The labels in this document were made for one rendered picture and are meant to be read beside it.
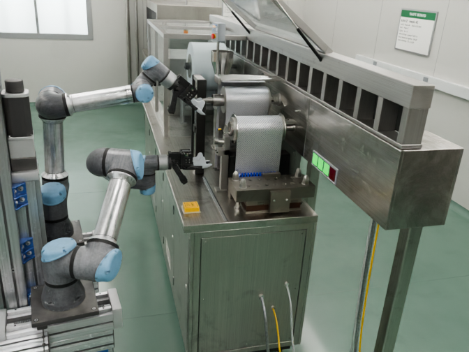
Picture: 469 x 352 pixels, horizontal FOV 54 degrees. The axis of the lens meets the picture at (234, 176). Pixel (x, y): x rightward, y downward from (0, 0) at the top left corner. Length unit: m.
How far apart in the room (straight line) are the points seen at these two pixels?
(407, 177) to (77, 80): 6.62
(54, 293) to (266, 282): 1.07
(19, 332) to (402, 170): 1.43
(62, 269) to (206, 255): 0.75
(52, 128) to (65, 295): 0.77
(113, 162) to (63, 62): 5.97
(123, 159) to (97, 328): 0.64
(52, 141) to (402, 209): 1.48
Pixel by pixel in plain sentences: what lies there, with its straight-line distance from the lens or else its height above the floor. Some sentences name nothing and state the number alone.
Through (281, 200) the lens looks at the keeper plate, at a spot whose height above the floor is 0.97.
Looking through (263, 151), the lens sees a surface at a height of 1.14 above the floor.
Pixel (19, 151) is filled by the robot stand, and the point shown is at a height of 1.33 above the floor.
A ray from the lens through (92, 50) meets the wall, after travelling 7.71.
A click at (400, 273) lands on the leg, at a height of 0.89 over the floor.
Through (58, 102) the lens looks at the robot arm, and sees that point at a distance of 2.02.
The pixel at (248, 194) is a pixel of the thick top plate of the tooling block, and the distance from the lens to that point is 2.17.
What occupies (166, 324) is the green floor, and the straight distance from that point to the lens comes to 2.96.
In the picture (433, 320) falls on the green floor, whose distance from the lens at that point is 3.35.
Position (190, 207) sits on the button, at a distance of 2.22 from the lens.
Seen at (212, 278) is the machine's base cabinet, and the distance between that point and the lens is 2.29.
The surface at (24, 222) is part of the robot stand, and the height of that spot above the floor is 1.06.
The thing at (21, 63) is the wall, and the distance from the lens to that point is 7.84.
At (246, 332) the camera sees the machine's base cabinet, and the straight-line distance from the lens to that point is 2.56.
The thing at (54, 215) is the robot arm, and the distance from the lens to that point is 2.17.
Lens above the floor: 1.91
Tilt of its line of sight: 22 degrees down
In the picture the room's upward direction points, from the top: 3 degrees clockwise
